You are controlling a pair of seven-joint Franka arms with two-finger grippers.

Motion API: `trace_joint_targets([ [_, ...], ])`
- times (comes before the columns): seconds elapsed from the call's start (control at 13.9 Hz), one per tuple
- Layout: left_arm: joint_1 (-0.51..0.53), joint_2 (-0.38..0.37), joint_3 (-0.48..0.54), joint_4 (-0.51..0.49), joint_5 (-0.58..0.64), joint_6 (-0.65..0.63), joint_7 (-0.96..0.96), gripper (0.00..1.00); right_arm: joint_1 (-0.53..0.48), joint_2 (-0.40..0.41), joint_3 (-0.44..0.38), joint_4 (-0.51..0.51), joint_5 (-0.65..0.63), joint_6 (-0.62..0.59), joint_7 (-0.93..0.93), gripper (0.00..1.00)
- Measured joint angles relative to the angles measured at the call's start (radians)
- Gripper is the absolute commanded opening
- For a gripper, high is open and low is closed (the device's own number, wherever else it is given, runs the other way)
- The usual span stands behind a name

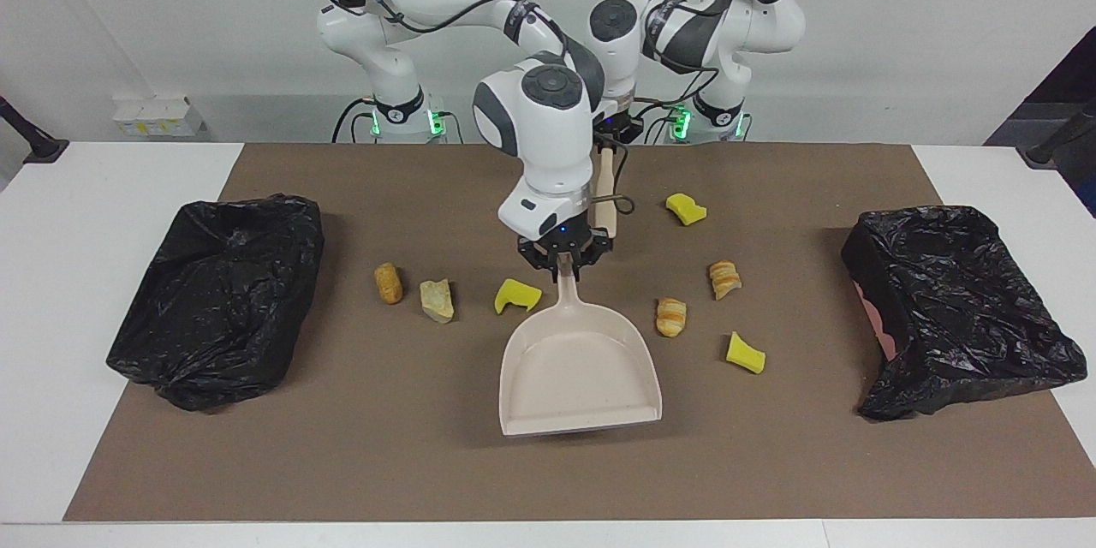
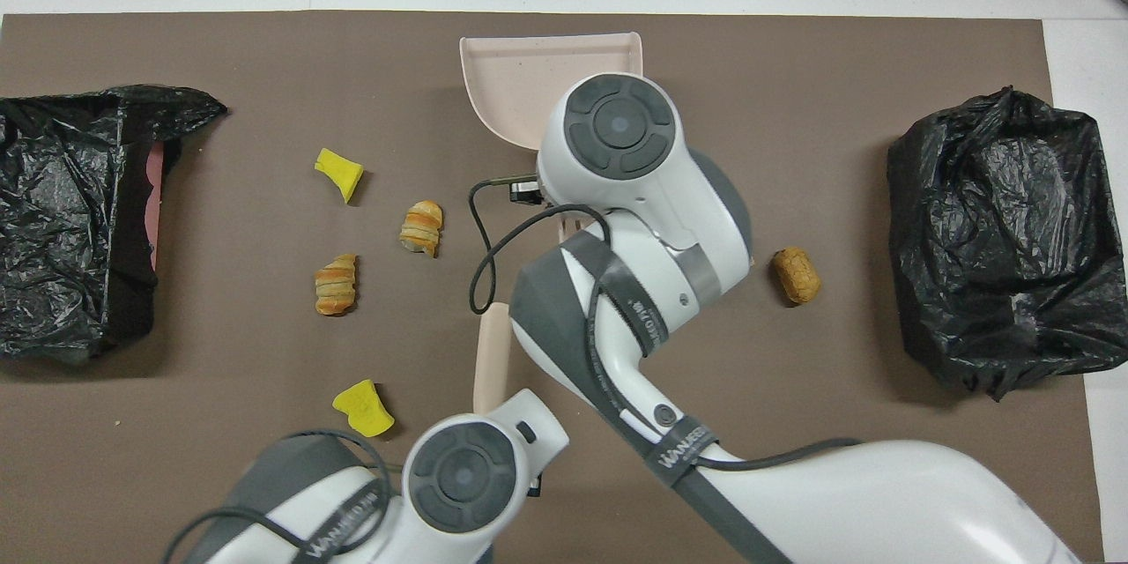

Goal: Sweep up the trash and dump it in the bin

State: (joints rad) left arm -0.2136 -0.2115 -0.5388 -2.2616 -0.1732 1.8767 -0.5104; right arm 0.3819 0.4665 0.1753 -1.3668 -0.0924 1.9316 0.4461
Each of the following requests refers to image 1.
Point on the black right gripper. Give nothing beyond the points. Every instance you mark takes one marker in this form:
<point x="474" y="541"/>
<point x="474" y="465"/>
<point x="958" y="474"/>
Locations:
<point x="561" y="235"/>

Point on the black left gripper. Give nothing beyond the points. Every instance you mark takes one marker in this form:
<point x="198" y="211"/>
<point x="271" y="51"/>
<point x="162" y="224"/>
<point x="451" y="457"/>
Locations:
<point x="625" y="130"/>

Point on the beige brush with black bristles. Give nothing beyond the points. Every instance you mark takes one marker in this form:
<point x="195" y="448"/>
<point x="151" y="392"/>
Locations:
<point x="605" y="188"/>

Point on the notched yellow sponge piece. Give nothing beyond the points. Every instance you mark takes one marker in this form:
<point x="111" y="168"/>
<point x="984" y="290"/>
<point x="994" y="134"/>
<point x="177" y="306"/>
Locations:
<point x="514" y="295"/>

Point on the yellow green-backed sponge piece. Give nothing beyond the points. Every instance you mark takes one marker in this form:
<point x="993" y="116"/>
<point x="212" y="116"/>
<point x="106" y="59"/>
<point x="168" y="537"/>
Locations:
<point x="683" y="207"/>

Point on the beige plastic dustpan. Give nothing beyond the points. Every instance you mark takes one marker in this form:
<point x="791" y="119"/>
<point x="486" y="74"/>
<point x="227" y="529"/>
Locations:
<point x="582" y="368"/>

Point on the striped orange foam roll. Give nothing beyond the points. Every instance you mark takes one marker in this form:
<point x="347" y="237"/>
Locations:
<point x="724" y="280"/>
<point x="670" y="317"/>

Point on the beige stone-like foam chunk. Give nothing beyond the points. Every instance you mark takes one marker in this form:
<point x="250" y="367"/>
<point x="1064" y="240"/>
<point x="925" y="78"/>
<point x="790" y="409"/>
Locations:
<point x="437" y="300"/>

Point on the brown cork-like cylinder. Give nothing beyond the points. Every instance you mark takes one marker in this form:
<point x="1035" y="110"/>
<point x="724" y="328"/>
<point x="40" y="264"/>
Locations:
<point x="388" y="283"/>

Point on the small yellow sponge piece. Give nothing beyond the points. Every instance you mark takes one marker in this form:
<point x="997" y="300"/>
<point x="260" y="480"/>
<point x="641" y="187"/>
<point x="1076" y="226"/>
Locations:
<point x="745" y="353"/>

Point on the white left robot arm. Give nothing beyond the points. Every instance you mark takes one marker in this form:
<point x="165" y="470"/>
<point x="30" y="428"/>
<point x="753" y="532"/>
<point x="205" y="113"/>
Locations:
<point x="771" y="26"/>

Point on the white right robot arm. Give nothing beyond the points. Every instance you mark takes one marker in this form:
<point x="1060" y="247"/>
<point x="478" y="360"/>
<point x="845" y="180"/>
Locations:
<point x="548" y="137"/>

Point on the pink plastic bin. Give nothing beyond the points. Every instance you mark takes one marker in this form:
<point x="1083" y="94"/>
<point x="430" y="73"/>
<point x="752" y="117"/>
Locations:
<point x="880" y="321"/>

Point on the black trash bag lined bin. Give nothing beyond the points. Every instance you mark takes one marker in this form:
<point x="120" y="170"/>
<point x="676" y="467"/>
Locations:
<point x="214" y="300"/>

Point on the black trash bag over pink bin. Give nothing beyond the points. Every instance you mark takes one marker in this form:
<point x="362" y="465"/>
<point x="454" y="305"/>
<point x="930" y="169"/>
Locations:
<point x="959" y="308"/>

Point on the brown paper table mat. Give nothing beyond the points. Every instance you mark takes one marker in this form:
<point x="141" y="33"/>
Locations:
<point x="548" y="462"/>

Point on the white power strip box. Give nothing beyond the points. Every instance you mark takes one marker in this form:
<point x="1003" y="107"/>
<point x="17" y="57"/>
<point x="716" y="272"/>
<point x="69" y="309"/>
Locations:
<point x="154" y="116"/>

